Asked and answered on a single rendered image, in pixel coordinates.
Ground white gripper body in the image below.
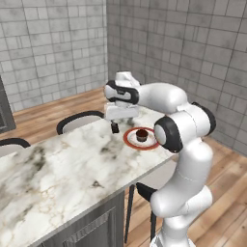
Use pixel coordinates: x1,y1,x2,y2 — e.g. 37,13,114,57
104,101,140,122

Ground red rimmed white plate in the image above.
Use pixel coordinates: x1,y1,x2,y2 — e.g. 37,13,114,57
123,126,161,151

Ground chocolate cupcake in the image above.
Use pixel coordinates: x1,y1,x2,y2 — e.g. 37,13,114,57
135,128,150,143

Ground grey island cabinet panel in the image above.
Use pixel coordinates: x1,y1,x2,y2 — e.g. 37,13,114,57
38,190,125,247

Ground dark grey cabinet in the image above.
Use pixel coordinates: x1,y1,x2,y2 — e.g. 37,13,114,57
0,76,17,135

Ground black framed white chair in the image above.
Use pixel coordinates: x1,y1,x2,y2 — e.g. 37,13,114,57
56,110,105,136
0,137,32,158
123,158,178,244

